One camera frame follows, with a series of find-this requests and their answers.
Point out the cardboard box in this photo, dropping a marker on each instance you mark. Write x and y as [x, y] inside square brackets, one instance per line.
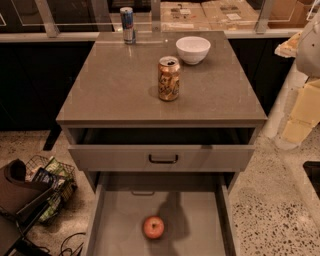
[230, 14]
[183, 16]

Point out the red apple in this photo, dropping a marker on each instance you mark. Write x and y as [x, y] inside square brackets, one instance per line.
[153, 227]

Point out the grey drawer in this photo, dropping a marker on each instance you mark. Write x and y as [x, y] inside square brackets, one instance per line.
[161, 214]
[163, 149]

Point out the blue silver energy drink can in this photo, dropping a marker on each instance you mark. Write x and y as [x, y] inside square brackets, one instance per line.
[126, 14]

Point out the black wire basket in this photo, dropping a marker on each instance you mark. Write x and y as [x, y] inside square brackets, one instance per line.
[61, 178]

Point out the brown robot base part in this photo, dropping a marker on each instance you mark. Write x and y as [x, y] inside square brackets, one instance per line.
[21, 203]

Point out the grey middle drawer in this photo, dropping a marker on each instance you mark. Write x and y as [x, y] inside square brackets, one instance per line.
[161, 214]

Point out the cardboard box right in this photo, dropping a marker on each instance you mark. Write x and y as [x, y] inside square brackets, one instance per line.
[230, 14]

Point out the grey drawer cabinet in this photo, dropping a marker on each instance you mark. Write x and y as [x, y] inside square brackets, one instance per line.
[123, 118]

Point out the cardboard box left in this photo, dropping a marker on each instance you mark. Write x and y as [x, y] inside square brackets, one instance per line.
[183, 16]

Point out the white bowl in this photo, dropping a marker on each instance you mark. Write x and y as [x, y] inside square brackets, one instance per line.
[192, 49]

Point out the white slanted post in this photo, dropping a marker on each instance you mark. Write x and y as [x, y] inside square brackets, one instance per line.
[284, 103]

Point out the gold soda can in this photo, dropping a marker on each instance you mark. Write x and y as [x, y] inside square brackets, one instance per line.
[168, 78]

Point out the snack bag in basket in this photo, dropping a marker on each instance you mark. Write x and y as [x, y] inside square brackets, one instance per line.
[42, 175]

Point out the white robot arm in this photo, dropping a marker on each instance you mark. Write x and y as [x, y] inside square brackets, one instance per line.
[305, 48]

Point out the grey top drawer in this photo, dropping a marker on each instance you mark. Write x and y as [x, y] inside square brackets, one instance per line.
[163, 149]

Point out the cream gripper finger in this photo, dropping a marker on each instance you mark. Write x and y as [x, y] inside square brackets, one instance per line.
[288, 48]
[305, 114]

